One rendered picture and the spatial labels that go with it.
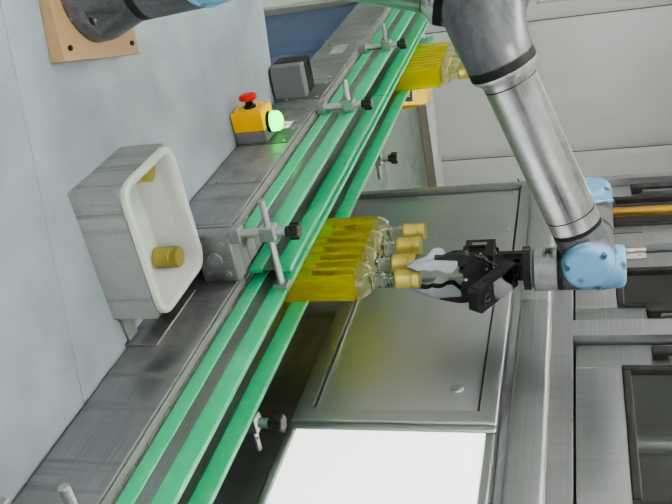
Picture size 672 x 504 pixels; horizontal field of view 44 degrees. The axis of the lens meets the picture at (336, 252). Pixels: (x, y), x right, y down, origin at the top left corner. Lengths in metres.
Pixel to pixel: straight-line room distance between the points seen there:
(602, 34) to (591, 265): 6.22
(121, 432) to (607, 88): 6.68
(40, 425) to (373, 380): 0.56
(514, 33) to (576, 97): 6.44
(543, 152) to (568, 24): 6.21
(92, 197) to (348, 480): 0.56
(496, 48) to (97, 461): 0.76
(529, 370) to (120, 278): 0.68
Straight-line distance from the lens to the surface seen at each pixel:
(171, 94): 1.58
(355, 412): 1.40
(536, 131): 1.19
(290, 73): 2.02
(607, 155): 7.80
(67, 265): 1.26
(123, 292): 1.32
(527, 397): 1.40
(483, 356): 1.49
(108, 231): 1.27
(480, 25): 1.16
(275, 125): 1.78
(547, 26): 7.40
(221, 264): 1.46
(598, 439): 1.38
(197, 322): 1.39
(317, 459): 1.34
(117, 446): 1.19
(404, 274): 1.48
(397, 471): 1.29
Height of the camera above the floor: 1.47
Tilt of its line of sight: 17 degrees down
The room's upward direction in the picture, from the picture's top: 88 degrees clockwise
